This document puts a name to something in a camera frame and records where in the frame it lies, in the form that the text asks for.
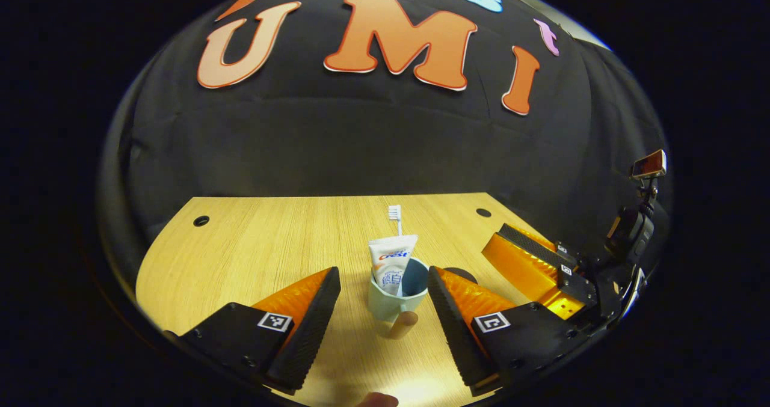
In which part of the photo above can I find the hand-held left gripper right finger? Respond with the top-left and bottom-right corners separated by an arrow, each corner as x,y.
427,266 -> 584,396

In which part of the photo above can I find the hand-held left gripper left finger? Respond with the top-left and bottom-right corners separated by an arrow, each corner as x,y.
162,267 -> 342,396

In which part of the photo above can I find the dark brown round coaster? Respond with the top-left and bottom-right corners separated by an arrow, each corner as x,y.
442,267 -> 479,284

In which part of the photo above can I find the light blue cup wooden handle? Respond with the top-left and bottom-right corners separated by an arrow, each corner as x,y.
367,257 -> 431,340

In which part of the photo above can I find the white toothpaste tube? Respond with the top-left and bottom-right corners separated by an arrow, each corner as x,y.
368,234 -> 419,298

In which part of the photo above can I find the wooden desktop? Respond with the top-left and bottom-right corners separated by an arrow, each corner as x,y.
135,192 -> 560,407

